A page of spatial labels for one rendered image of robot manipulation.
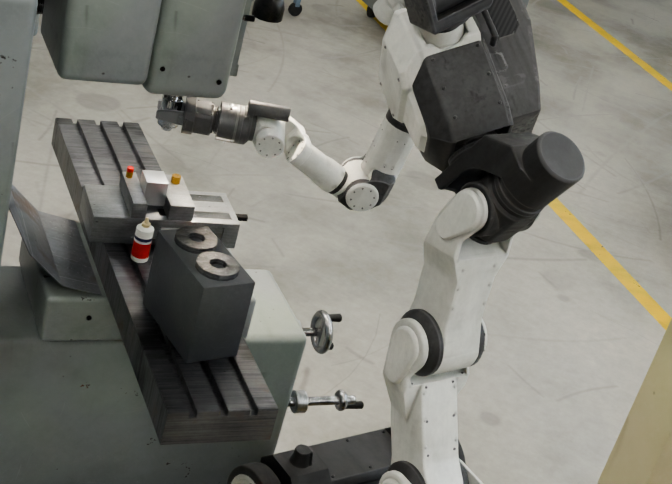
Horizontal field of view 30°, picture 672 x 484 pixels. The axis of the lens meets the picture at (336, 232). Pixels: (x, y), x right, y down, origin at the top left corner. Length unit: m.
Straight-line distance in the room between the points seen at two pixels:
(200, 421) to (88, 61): 0.76
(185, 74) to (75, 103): 3.05
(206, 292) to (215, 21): 0.58
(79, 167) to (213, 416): 0.97
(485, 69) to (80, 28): 0.81
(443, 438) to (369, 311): 1.97
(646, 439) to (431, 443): 1.57
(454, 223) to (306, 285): 2.28
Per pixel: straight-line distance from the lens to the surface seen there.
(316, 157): 2.89
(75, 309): 2.87
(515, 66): 2.55
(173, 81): 2.71
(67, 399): 3.04
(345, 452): 3.01
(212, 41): 2.69
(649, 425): 1.21
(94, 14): 2.59
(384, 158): 2.89
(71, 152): 3.29
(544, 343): 4.88
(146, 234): 2.83
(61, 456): 3.16
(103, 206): 2.92
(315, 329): 3.33
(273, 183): 5.40
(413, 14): 2.48
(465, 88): 2.50
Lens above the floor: 2.42
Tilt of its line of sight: 28 degrees down
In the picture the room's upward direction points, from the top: 16 degrees clockwise
